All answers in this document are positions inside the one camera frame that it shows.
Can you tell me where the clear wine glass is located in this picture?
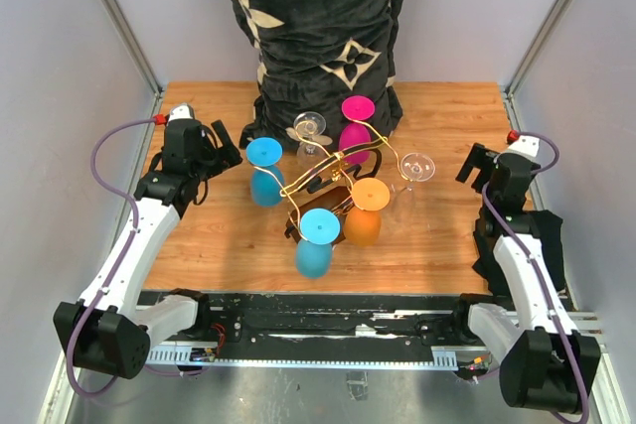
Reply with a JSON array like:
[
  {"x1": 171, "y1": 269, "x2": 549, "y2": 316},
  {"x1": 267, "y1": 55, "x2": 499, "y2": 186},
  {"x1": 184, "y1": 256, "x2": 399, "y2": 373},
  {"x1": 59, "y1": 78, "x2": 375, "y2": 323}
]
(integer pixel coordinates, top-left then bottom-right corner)
[
  {"x1": 390, "y1": 152, "x2": 436, "y2": 231},
  {"x1": 294, "y1": 111, "x2": 327, "y2": 169}
]

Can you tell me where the clear wine glass back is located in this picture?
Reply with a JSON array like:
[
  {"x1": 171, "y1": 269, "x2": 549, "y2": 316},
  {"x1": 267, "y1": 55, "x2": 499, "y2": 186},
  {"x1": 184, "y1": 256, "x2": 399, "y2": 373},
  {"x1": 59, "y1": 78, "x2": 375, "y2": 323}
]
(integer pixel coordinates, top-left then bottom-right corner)
[{"x1": 294, "y1": 111, "x2": 327, "y2": 169}]

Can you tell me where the magenta wine glass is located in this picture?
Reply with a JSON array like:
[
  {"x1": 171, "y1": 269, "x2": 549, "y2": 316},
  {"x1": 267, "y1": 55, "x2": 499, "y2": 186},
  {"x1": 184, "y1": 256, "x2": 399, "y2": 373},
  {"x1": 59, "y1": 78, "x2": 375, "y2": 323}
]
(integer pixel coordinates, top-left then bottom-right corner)
[{"x1": 339, "y1": 95, "x2": 375, "y2": 151}]

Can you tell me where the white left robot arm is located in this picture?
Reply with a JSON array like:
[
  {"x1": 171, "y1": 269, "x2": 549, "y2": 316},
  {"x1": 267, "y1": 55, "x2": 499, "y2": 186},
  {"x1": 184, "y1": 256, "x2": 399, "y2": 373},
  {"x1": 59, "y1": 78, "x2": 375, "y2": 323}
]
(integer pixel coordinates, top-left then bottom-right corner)
[{"x1": 54, "y1": 113, "x2": 242, "y2": 394}]

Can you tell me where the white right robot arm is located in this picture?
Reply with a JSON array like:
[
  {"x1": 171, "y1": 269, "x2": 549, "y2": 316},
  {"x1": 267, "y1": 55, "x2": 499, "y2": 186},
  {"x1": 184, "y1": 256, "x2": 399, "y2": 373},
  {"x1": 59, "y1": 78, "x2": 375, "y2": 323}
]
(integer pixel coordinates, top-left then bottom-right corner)
[{"x1": 449, "y1": 135, "x2": 601, "y2": 423}]

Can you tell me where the blue wine glass left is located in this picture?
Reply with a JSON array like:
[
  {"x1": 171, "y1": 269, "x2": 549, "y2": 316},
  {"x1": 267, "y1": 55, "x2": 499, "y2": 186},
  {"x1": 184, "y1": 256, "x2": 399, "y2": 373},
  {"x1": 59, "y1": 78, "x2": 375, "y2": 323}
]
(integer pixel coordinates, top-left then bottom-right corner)
[{"x1": 246, "y1": 137, "x2": 284, "y2": 208}]

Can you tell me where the blue wine glass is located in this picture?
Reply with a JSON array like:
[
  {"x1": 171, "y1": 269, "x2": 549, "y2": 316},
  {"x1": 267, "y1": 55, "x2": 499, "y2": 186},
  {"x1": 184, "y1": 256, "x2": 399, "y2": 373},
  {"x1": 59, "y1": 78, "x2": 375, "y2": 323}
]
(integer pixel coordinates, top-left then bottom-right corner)
[
  {"x1": 246, "y1": 137, "x2": 284, "y2": 208},
  {"x1": 295, "y1": 208, "x2": 341, "y2": 279}
]

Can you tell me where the blue wine glass front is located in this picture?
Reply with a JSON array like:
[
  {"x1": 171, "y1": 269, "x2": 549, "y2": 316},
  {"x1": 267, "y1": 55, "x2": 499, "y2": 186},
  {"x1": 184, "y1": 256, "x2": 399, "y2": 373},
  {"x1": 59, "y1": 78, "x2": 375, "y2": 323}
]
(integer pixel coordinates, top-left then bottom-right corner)
[{"x1": 295, "y1": 208, "x2": 341, "y2": 279}]

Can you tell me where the orange wine glass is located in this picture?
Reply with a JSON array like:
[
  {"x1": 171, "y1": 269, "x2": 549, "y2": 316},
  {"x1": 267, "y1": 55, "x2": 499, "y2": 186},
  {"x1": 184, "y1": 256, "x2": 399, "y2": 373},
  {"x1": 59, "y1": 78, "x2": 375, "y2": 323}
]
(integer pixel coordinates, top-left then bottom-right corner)
[{"x1": 343, "y1": 178, "x2": 391, "y2": 247}]

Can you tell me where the black cloth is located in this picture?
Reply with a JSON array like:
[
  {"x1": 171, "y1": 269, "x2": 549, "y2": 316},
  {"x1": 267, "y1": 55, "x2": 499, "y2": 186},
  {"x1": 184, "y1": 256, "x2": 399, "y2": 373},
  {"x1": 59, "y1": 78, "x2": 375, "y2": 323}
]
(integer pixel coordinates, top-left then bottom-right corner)
[{"x1": 473, "y1": 207, "x2": 566, "y2": 298}]

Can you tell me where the black floral plush blanket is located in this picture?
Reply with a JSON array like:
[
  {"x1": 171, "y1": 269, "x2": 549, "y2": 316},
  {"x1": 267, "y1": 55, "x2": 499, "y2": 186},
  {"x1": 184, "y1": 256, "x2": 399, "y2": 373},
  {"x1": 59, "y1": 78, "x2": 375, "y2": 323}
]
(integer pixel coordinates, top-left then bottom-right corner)
[{"x1": 231, "y1": 0, "x2": 403, "y2": 151}]

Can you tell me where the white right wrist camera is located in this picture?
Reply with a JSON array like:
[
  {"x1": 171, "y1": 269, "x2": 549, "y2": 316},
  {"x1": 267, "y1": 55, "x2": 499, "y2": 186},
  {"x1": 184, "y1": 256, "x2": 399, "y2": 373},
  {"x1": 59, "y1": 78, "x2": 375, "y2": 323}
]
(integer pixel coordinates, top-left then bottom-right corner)
[{"x1": 505, "y1": 130, "x2": 540, "y2": 161}]

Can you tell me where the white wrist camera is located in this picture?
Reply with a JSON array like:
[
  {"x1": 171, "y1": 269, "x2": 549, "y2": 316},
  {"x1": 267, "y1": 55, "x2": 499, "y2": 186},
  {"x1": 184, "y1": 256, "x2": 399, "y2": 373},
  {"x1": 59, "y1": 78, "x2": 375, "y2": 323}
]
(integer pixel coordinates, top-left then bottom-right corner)
[
  {"x1": 168, "y1": 103, "x2": 196, "y2": 122},
  {"x1": 505, "y1": 130, "x2": 540, "y2": 161}
]

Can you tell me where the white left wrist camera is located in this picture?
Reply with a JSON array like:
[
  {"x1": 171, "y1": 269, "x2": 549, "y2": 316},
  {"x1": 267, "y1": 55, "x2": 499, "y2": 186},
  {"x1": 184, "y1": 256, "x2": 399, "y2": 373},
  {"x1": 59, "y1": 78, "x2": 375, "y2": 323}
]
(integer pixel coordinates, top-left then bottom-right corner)
[{"x1": 168, "y1": 103, "x2": 196, "y2": 122}]

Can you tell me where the gold wire wine glass rack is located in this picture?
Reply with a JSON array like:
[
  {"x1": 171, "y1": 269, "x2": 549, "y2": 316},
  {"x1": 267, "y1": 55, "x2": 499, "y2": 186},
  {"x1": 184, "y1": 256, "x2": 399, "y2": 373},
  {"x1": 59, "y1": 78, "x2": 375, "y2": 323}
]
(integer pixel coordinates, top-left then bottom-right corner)
[{"x1": 280, "y1": 120, "x2": 403, "y2": 243}]

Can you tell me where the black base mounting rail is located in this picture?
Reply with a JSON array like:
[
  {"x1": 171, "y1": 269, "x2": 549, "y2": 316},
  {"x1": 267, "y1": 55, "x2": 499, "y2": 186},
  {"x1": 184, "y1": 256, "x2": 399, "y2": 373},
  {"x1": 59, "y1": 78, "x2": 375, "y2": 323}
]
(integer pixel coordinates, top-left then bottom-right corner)
[{"x1": 167, "y1": 292, "x2": 486, "y2": 364}]

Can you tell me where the aluminium frame post left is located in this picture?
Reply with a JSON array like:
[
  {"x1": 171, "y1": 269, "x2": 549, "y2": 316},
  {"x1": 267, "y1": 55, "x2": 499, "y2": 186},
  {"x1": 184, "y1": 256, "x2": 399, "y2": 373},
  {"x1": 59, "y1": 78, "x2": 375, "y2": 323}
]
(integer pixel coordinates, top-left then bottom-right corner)
[{"x1": 100, "y1": 0, "x2": 164, "y2": 97}]

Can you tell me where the aluminium frame post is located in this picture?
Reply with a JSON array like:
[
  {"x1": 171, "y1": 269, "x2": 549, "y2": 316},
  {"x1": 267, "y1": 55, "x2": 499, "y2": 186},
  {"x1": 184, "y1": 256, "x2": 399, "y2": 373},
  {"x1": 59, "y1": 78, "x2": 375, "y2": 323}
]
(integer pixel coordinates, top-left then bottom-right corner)
[
  {"x1": 100, "y1": 0, "x2": 164, "y2": 97},
  {"x1": 504, "y1": 0, "x2": 605, "y2": 95}
]

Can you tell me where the aluminium frame post right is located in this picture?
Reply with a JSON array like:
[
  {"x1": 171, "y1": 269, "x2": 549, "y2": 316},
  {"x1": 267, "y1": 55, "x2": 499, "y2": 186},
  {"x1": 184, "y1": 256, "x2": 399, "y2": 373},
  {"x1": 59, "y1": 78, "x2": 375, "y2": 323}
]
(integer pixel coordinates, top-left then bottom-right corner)
[{"x1": 504, "y1": 0, "x2": 605, "y2": 95}]

